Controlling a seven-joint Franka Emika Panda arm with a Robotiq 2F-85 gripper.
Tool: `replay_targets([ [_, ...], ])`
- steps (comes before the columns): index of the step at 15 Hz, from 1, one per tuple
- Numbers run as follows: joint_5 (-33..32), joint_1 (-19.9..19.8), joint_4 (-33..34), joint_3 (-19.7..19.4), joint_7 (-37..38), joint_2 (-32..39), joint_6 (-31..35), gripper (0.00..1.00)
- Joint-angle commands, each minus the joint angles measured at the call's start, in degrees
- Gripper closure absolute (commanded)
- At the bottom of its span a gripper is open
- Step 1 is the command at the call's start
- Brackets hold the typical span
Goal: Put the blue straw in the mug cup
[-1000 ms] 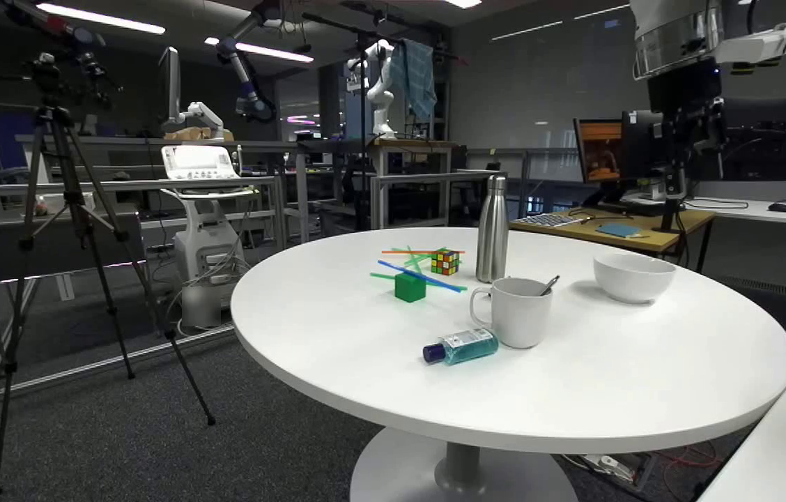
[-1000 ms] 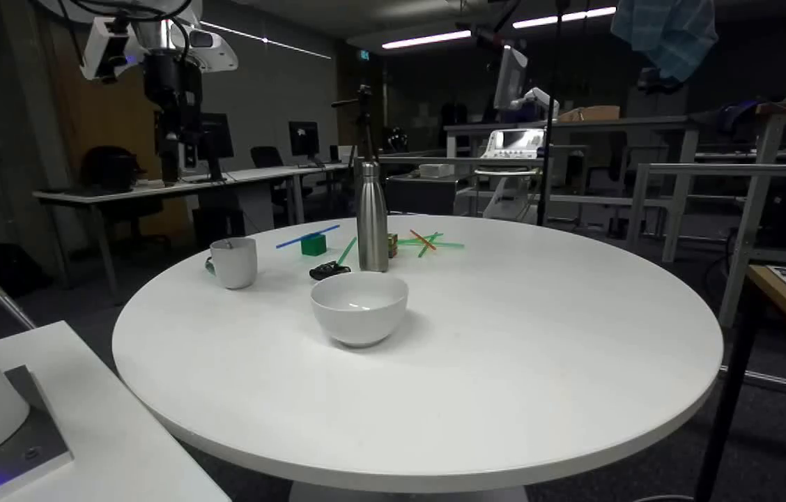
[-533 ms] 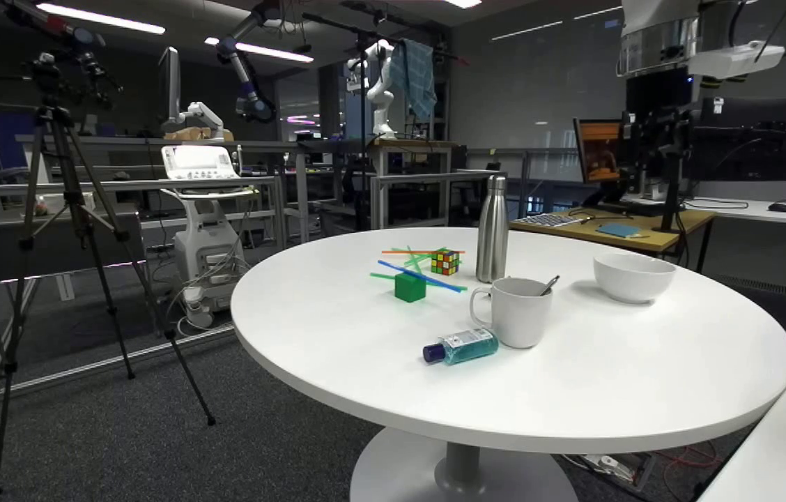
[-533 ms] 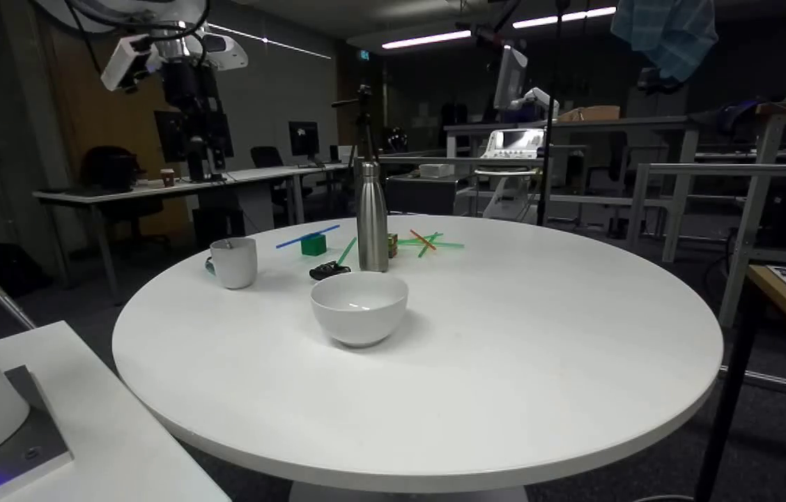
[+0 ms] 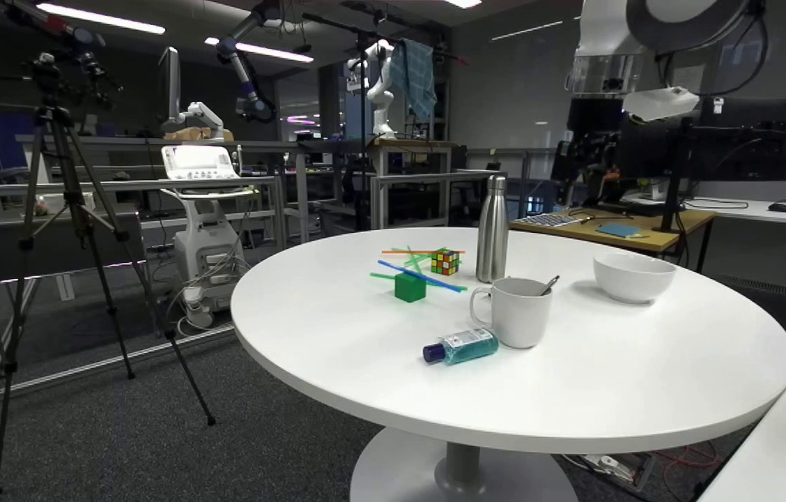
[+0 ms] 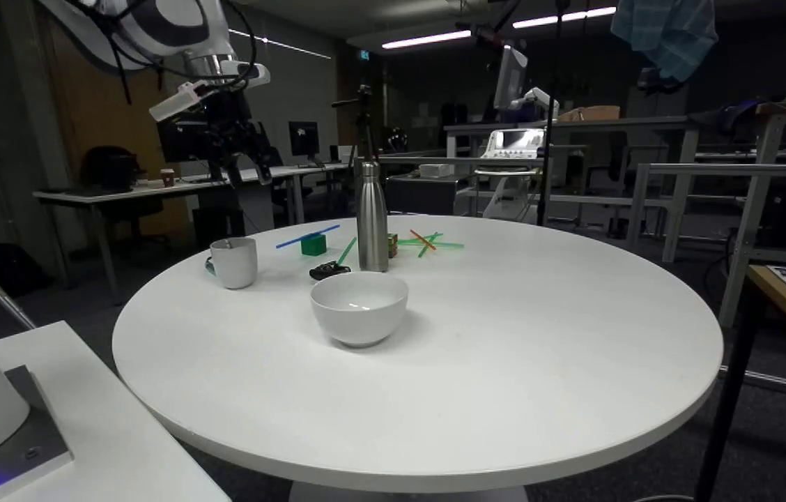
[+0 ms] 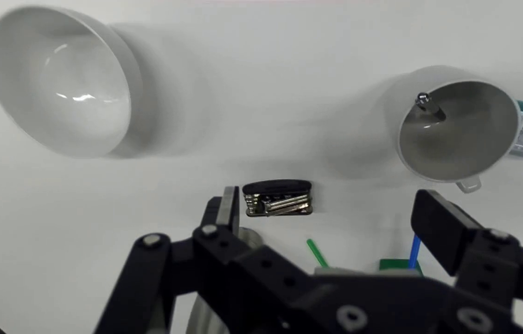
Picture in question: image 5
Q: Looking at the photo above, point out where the orange straw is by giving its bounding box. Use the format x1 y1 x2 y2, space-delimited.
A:
379 245 436 259

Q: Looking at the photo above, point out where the white mug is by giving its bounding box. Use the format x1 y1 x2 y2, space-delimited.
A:
467 277 553 353

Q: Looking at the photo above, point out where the green cube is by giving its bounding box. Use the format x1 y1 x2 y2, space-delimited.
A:
392 272 428 304

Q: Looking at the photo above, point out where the Rubik's cube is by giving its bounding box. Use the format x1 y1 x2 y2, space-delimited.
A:
428 245 463 280

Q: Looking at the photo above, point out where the stainless steel bottle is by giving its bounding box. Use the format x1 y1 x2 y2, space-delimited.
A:
474 173 513 284

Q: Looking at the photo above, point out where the blue mouthwash bottle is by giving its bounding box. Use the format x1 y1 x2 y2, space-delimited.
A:
420 327 502 368

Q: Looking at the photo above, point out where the teal hanging cloth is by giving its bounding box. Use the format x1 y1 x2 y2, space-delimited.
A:
389 37 439 129

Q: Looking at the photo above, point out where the white medical cart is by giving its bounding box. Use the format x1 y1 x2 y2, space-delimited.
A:
155 99 262 336

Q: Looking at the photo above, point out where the white bowl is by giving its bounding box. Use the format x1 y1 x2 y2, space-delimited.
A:
590 255 680 308

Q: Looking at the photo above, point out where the wooden desk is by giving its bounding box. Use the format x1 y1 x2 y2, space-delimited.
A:
509 207 716 274

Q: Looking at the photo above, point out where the round white table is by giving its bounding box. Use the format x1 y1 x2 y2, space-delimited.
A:
229 226 786 502

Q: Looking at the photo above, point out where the black monitor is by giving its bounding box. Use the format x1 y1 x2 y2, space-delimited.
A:
619 96 786 184

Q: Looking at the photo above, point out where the metal frame workbench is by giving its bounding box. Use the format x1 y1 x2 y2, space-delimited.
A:
368 136 457 233

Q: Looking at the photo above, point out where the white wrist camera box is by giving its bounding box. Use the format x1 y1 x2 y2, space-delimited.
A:
622 83 704 125

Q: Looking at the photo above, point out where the black camera tripod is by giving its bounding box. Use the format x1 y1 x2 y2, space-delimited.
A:
0 100 219 499

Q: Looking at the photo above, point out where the black camera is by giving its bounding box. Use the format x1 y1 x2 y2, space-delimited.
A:
24 50 103 108

